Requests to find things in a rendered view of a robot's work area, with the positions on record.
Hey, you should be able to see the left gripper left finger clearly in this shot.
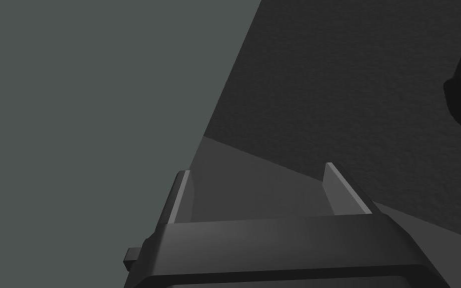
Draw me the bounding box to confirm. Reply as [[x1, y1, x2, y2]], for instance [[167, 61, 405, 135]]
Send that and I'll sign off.
[[156, 169, 195, 231]]

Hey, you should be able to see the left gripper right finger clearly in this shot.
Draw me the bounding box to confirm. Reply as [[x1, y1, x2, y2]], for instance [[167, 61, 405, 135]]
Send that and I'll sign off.
[[321, 161, 386, 217]]

